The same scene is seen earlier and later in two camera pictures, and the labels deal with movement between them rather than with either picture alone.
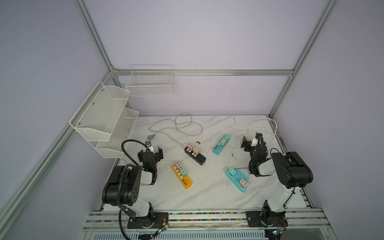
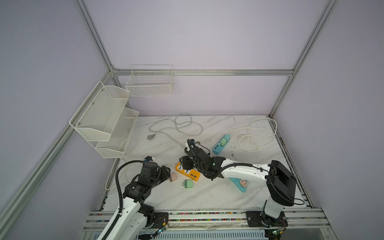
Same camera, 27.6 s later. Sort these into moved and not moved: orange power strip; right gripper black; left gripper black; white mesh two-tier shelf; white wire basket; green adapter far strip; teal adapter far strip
Moved: left gripper black; right gripper black; orange power strip
Not moved: teal adapter far strip; white wire basket; white mesh two-tier shelf; green adapter far strip
